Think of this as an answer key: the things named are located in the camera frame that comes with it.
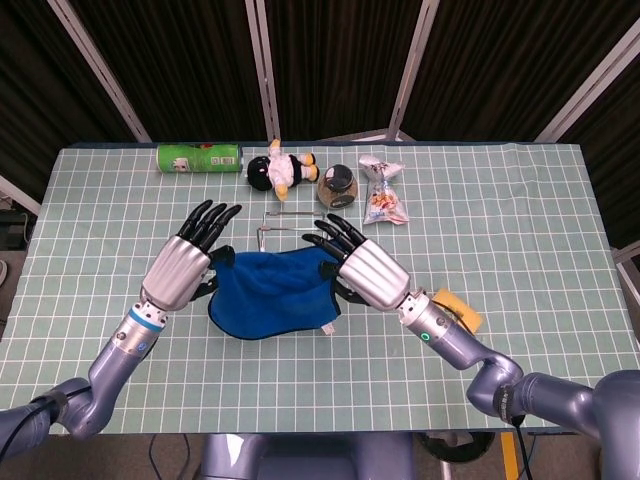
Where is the right silver and black robot hand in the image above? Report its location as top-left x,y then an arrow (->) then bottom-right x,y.
301,213 -> 412,311

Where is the left silver and black robot hand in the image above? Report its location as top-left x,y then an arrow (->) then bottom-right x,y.
141,199 -> 244,312

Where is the blue towel black trim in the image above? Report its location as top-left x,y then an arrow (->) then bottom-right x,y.
207,245 -> 344,342

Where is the white plastic snack bag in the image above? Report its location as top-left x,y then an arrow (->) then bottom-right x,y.
358,153 -> 410,226

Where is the glass jar with black lid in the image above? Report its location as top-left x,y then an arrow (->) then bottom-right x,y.
316,163 -> 360,209

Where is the yellow sponge block with slot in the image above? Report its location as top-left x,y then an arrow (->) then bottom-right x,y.
430,287 -> 485,335

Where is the green tiled tablecloth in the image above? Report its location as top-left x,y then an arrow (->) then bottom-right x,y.
0,142 -> 640,435

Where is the green cylindrical chips can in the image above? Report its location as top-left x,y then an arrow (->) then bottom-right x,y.
156,142 -> 245,175

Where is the black and white plush doll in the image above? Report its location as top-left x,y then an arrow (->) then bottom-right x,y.
246,138 -> 321,202

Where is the blue-grey robot torso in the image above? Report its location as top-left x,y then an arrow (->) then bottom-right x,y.
198,432 -> 416,480

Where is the dark pleated curtain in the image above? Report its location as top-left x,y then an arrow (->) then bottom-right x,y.
0,0 -> 640,251

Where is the metal wire towel rack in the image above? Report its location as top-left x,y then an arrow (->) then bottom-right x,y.
255,209 -> 331,254

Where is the white aluminium frame bar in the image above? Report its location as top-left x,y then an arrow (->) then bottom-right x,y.
0,173 -> 42,215
612,244 -> 640,301

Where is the white aluminium frame post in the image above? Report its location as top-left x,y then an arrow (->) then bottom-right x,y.
533,22 -> 640,144
47,0 -> 152,144
387,0 -> 441,142
243,0 -> 282,144

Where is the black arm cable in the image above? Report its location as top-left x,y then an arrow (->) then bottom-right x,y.
509,414 -> 532,480

